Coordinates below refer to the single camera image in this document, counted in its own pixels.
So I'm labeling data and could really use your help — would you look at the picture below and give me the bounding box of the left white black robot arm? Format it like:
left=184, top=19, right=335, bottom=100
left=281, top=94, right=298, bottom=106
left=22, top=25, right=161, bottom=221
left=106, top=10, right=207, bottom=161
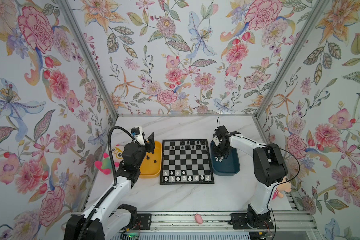
left=64, top=126, right=156, bottom=240

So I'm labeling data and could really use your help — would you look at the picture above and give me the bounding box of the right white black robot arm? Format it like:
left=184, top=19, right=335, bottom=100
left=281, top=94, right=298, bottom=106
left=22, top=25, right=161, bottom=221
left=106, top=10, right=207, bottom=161
left=213, top=126, right=288, bottom=229

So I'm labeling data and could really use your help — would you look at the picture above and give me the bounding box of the dark teal plastic tray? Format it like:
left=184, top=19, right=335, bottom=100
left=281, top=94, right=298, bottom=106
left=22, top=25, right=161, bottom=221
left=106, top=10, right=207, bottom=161
left=210, top=141, right=241, bottom=177

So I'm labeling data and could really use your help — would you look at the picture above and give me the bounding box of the yellow plastic tray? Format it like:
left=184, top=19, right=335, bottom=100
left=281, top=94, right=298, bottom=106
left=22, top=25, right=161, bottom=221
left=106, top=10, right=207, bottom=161
left=140, top=141, right=162, bottom=179

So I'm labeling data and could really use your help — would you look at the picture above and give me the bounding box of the colourful plush toy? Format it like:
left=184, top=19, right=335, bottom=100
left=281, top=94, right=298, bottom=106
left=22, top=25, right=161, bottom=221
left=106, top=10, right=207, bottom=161
left=95, top=145, right=124, bottom=175

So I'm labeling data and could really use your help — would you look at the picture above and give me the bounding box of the black white chessboard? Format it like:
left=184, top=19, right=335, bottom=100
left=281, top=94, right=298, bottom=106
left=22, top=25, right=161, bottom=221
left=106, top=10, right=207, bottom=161
left=160, top=139, right=215, bottom=185

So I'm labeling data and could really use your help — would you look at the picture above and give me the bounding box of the pink striped plush doll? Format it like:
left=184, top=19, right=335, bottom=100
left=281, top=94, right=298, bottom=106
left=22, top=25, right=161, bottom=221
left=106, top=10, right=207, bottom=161
left=272, top=177, right=292, bottom=200

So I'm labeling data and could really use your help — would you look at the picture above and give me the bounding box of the small pink toy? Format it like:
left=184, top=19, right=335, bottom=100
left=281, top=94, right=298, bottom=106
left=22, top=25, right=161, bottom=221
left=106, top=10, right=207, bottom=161
left=195, top=214, right=204, bottom=225

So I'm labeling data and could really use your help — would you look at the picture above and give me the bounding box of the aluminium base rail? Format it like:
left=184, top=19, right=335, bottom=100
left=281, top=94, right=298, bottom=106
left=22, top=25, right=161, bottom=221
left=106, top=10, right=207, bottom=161
left=138, top=211, right=318, bottom=233

